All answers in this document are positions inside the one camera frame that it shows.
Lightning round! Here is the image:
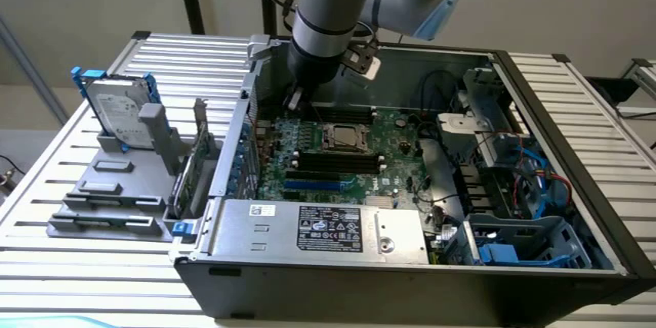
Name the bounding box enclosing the ram stick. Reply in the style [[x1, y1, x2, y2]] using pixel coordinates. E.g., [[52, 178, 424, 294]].
[[69, 194, 156, 205], [60, 217, 150, 229]]

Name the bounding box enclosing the silver chipset heatsink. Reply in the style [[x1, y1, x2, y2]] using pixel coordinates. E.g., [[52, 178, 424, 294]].
[[365, 194, 400, 209]]

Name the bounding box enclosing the blue expansion slot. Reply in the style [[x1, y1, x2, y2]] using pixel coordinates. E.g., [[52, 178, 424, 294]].
[[282, 181, 342, 191]]

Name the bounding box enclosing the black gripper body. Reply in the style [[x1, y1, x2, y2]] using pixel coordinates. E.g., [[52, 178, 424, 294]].
[[285, 41, 345, 90]]

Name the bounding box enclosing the grey parts rack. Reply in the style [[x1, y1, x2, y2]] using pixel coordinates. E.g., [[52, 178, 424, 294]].
[[46, 102, 222, 244]]

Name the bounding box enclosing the black ram slot bank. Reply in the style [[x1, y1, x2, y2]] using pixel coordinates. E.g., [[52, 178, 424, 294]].
[[309, 103, 377, 122], [297, 150, 381, 174]]

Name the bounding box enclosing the cpu socket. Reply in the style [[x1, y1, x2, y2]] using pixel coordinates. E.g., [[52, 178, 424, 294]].
[[318, 122, 370, 153]]

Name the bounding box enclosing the black box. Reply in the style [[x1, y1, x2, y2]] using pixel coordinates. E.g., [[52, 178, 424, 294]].
[[585, 76, 640, 105]]

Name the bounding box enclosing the black open pc case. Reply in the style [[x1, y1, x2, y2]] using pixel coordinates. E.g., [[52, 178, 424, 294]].
[[168, 34, 656, 322]]

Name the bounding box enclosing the black wire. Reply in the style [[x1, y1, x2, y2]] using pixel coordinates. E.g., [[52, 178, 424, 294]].
[[420, 69, 465, 116]]

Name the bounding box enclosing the teal cloth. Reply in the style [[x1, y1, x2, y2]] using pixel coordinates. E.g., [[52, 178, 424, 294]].
[[0, 314, 113, 328]]

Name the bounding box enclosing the silver power supply unit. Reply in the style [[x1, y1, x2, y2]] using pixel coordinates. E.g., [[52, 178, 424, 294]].
[[206, 198, 430, 267]]

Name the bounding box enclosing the grey metal frame leg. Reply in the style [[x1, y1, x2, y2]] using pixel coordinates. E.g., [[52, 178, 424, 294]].
[[0, 16, 70, 126]]

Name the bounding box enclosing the blue plastic disk bay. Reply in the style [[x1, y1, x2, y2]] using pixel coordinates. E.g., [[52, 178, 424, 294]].
[[462, 214, 596, 268]]

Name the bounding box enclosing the green graphics card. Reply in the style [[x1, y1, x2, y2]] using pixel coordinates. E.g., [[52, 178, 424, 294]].
[[170, 98, 220, 218]]

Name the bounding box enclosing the green motherboard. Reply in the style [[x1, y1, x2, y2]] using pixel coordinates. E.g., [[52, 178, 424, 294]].
[[250, 106, 441, 225]]

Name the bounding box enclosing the blue sata wire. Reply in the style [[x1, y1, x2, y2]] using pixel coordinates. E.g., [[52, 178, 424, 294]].
[[514, 145, 576, 225]]

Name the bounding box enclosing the metal disk cage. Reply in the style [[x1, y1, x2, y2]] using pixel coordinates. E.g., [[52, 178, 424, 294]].
[[436, 68, 533, 170]]

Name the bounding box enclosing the silver hard disk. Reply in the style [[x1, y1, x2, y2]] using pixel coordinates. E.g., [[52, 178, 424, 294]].
[[84, 76, 153, 150]]

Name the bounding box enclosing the wrist camera with black bracket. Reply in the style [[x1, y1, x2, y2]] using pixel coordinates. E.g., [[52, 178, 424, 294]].
[[341, 38, 384, 80]]

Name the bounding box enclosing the aluminium frame table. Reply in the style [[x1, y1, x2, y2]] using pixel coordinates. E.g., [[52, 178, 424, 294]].
[[616, 58, 656, 118]]

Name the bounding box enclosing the blue disk bracket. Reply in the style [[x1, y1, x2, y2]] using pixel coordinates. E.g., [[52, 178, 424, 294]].
[[70, 66, 173, 153]]

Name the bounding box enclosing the red wire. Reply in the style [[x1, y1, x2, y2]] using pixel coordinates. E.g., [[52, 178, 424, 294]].
[[550, 174, 574, 208]]

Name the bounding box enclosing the blue case latch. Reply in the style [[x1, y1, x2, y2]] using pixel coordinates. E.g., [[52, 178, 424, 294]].
[[172, 219, 198, 236]]

